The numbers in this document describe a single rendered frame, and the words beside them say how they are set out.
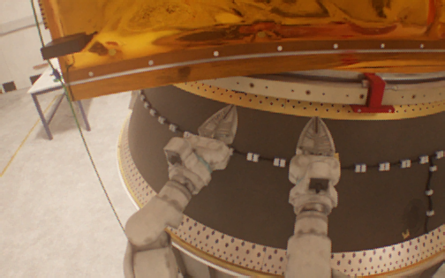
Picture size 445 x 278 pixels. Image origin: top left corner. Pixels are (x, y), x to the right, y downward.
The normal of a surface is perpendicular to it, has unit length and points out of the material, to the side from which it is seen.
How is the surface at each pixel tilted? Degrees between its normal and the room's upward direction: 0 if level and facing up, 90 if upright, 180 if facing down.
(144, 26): 93
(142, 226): 11
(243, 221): 62
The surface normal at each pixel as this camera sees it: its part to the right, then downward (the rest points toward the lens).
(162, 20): 0.10, 0.61
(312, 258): -0.06, -0.80
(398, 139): 0.01, 0.11
